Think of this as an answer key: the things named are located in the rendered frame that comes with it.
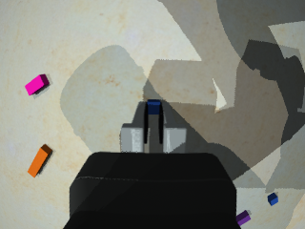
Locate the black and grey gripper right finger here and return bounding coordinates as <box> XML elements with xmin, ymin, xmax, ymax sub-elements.
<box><xmin>159</xmin><ymin>102</ymin><xmax>187</xmax><ymax>154</ymax></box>

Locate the purple rod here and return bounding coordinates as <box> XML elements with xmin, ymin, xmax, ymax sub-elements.
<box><xmin>236</xmin><ymin>210</ymin><xmax>251</xmax><ymax>226</ymax></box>

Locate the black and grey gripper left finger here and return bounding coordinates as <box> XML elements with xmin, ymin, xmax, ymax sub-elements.
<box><xmin>121</xmin><ymin>102</ymin><xmax>149</xmax><ymax>153</ymax></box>

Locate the orange rod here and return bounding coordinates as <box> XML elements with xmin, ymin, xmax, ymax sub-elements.
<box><xmin>28</xmin><ymin>144</ymin><xmax>52</xmax><ymax>177</ymax></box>

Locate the small magenta block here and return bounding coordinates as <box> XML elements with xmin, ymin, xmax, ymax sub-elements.
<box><xmin>25</xmin><ymin>74</ymin><xmax>50</xmax><ymax>95</ymax></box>

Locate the small blue cube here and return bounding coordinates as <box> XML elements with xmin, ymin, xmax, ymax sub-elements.
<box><xmin>268</xmin><ymin>192</ymin><xmax>278</xmax><ymax>206</ymax></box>
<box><xmin>148</xmin><ymin>99</ymin><xmax>160</xmax><ymax>115</ymax></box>

